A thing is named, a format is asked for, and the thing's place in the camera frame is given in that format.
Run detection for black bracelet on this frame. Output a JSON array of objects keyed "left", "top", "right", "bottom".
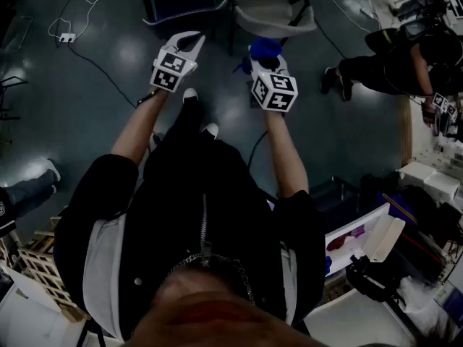
[{"left": 137, "top": 88, "right": 160, "bottom": 106}]

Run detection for purple bag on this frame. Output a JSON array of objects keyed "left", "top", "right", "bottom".
[{"left": 375, "top": 192, "right": 417, "bottom": 227}]

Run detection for person's left forearm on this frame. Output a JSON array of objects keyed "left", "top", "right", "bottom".
[{"left": 111, "top": 89, "right": 169, "bottom": 166}]

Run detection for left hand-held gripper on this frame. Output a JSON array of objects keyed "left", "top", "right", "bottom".
[{"left": 150, "top": 30, "right": 206, "bottom": 93}]

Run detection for blue padded chair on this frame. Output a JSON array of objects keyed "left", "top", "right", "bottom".
[{"left": 140, "top": 0, "right": 229, "bottom": 41}]

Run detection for white cardboard box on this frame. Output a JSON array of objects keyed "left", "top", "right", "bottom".
[
  {"left": 397, "top": 161, "right": 437, "bottom": 187},
  {"left": 422, "top": 171, "right": 461, "bottom": 202}
]

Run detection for blue microfibre cloth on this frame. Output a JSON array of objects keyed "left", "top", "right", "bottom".
[{"left": 233, "top": 37, "right": 284, "bottom": 74}]

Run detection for black trousers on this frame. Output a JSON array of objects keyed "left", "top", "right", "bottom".
[{"left": 144, "top": 98, "right": 225, "bottom": 180}]

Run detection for black zip jacket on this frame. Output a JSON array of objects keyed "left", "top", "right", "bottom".
[{"left": 54, "top": 150, "right": 326, "bottom": 343}]

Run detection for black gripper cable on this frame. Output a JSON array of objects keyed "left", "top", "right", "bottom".
[{"left": 247, "top": 130, "right": 268, "bottom": 169}]

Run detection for grey plastic chair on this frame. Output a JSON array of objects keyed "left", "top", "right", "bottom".
[{"left": 226, "top": 0, "right": 318, "bottom": 56}]

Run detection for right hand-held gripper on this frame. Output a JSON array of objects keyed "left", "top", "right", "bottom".
[{"left": 248, "top": 48, "right": 298, "bottom": 113}]

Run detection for white open box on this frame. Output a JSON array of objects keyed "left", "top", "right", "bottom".
[{"left": 324, "top": 202, "right": 406, "bottom": 278}]

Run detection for wooden rack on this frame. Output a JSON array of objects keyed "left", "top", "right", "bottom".
[{"left": 16, "top": 228, "right": 90, "bottom": 323}]

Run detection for person's right forearm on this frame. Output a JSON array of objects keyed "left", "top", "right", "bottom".
[{"left": 262, "top": 110, "right": 310, "bottom": 199}]

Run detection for white cable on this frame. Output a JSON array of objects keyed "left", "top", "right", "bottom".
[{"left": 48, "top": 0, "right": 110, "bottom": 40}]

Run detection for black floor cable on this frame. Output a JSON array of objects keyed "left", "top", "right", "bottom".
[{"left": 67, "top": 43, "right": 138, "bottom": 108}]

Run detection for silver chain necklace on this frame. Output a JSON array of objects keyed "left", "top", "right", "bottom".
[{"left": 158, "top": 253, "right": 256, "bottom": 305}]

